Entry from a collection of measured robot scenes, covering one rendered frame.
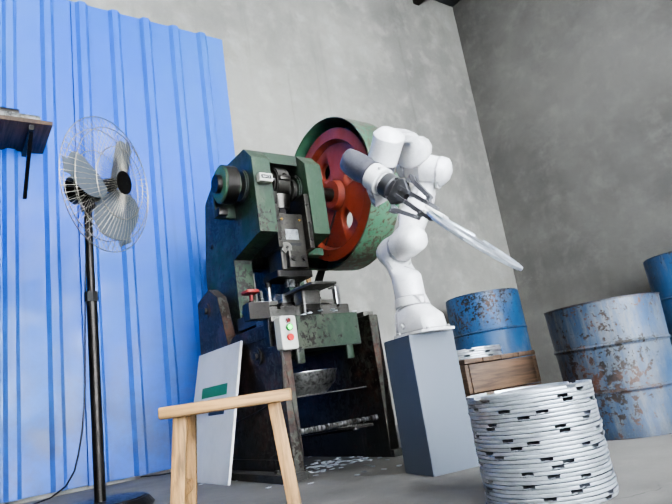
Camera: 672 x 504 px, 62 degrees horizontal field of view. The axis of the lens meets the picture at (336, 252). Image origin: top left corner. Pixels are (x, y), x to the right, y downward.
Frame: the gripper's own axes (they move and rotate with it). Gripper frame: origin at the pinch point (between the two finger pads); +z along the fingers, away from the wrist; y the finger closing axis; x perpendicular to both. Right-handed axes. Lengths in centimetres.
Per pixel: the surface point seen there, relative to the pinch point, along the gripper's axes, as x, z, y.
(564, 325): 80, 26, -16
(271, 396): -29, 2, -60
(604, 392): 79, 50, -27
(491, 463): -13, 52, -39
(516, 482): -15, 58, -38
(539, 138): 388, -160, 86
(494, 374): 76, 16, -46
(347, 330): 69, -47, -70
